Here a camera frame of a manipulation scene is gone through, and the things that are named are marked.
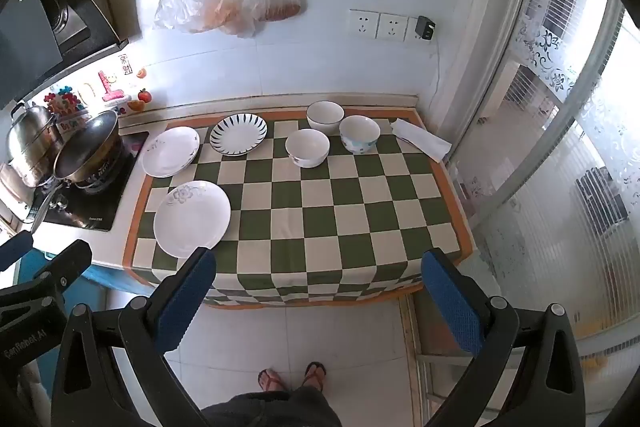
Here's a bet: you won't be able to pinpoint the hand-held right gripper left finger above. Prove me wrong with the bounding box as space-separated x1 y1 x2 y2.
50 247 217 427

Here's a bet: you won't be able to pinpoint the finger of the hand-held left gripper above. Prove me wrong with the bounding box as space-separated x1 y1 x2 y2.
20 239 93 308
0 231 35 265

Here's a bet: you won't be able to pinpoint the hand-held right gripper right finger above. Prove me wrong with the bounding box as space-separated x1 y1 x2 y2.
421 248 586 427

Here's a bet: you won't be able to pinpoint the striped white plate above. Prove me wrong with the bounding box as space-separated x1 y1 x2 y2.
209 113 269 158

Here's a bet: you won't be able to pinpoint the white floral bowl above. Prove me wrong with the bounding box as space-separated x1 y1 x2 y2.
285 129 331 169

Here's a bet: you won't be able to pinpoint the blue patterned white bowl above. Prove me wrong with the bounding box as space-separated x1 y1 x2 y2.
339 115 382 156

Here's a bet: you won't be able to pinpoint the black gas stove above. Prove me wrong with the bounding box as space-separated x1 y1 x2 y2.
22 132 151 233

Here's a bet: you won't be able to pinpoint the large white floral plate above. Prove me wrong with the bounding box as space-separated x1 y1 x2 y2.
153 181 232 259

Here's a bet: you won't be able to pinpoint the steel pot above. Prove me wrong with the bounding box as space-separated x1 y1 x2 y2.
5 102 63 188

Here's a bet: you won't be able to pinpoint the dark wok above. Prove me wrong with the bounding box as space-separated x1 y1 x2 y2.
52 109 123 185

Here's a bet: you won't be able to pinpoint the person's left foot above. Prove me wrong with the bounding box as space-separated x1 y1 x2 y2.
257 368 291 392

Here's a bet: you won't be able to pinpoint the person's foot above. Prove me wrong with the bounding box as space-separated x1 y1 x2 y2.
257 368 291 392
301 361 328 390

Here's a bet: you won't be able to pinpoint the small white floral plate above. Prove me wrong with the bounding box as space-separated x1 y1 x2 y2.
141 126 201 178

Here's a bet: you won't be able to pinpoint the person's dark shorts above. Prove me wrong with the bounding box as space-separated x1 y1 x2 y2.
200 387 343 427

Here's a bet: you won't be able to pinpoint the green checkered cloth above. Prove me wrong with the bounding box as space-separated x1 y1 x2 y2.
122 107 476 310

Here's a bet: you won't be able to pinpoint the person's right foot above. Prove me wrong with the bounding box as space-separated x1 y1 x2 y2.
301 361 328 390

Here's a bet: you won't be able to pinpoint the folded white paper towel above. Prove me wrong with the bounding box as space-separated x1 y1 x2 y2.
390 118 453 165

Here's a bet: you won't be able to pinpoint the frosted glass sliding door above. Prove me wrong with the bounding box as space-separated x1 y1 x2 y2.
450 0 640 408

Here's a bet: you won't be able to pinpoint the black range hood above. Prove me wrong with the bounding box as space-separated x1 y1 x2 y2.
0 0 130 108

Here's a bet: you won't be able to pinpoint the white bowl with dark rim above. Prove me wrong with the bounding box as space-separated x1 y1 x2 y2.
306 101 346 136

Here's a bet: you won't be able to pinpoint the colourful wall decoration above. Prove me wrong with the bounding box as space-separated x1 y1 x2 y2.
44 87 91 132

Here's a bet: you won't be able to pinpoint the pink wall sticker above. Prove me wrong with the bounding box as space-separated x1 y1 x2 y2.
97 71 132 102

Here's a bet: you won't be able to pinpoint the orange fruit wall sticker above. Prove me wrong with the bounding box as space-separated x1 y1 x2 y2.
127 88 152 112

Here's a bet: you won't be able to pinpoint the white cable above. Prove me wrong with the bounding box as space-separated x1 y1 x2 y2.
427 38 442 100

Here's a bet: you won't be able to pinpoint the white wall outlet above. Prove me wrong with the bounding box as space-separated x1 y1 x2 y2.
376 13 408 42
348 9 381 39

